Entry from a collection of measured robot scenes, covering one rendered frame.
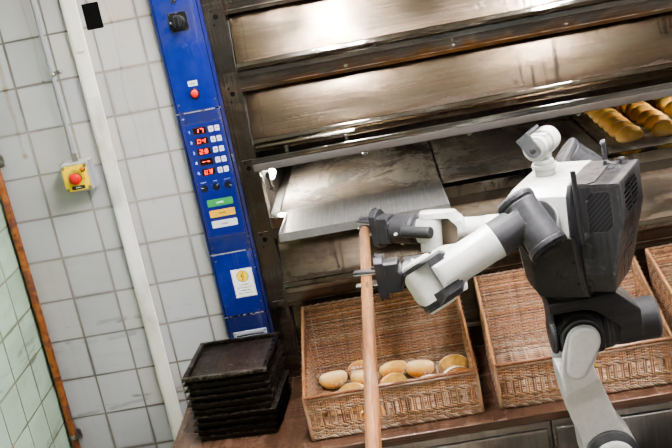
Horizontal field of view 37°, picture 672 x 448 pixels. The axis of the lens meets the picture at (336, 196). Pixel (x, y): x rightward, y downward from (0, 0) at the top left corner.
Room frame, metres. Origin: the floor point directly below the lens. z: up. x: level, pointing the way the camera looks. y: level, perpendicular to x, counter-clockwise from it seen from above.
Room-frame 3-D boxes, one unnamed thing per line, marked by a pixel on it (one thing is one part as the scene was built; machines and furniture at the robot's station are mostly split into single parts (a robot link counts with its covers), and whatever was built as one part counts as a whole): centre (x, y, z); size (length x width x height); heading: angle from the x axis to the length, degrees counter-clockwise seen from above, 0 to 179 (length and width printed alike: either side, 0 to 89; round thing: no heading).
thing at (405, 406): (3.06, -0.06, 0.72); 0.56 x 0.49 x 0.28; 87
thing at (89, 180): (3.34, 0.84, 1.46); 0.10 x 0.07 x 0.10; 86
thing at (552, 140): (2.43, -0.53, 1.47); 0.10 x 0.07 x 0.09; 148
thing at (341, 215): (3.20, -0.08, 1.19); 0.55 x 0.36 x 0.03; 86
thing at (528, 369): (3.01, -0.66, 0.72); 0.56 x 0.49 x 0.28; 85
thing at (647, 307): (2.41, -0.62, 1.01); 0.28 x 0.13 x 0.18; 86
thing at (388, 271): (2.49, -0.12, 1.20); 0.12 x 0.10 x 0.13; 79
